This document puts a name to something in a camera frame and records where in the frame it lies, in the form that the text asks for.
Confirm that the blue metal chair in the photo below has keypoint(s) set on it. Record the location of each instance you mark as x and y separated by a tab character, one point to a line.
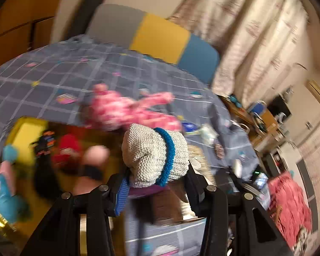
256	108

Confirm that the golden ornate tissue box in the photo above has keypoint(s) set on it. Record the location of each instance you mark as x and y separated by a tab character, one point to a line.
185	210

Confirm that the blue tissue pack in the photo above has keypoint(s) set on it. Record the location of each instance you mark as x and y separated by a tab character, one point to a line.
188	127

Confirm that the black rolled mat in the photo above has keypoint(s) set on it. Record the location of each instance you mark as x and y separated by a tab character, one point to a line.
88	10

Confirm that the white tissue packet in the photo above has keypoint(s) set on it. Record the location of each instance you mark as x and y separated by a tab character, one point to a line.
209	133

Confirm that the wooden wardrobe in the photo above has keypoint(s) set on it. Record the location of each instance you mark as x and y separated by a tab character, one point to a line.
21	13

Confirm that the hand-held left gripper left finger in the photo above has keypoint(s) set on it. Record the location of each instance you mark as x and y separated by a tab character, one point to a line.
122	197

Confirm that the red patterned quilt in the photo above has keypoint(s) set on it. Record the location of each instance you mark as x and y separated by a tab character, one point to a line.
290	208

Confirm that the printed cream curtain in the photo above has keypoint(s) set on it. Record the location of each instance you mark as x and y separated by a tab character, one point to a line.
256	32

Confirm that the grey checked tablecloth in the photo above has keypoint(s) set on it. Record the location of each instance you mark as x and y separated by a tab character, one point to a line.
69	72

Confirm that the purple cardboard box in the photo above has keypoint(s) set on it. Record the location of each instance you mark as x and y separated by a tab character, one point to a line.
146	192

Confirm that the pink towel with blue band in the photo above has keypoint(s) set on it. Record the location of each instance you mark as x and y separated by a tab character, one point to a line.
96	160

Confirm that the pink spotted plush toy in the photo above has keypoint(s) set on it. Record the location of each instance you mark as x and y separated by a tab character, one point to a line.
117	112

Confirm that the white knit hat blue band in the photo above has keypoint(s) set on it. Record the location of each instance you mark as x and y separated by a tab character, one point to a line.
149	154

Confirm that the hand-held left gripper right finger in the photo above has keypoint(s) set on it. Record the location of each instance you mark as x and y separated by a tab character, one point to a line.
196	194

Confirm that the wooden side desk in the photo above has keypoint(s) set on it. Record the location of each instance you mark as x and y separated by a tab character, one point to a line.
264	128

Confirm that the yellow sponge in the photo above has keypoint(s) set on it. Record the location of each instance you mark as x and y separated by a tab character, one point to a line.
25	133

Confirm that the wall air conditioner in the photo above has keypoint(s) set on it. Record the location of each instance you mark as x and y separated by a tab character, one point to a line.
318	92

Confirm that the red knitted strawberry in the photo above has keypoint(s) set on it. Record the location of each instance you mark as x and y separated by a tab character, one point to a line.
66	149

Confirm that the gold metal tin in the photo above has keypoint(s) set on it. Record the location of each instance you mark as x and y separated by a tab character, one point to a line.
96	138

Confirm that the grey yellow blue chair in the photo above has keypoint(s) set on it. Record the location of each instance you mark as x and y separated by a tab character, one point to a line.
160	37

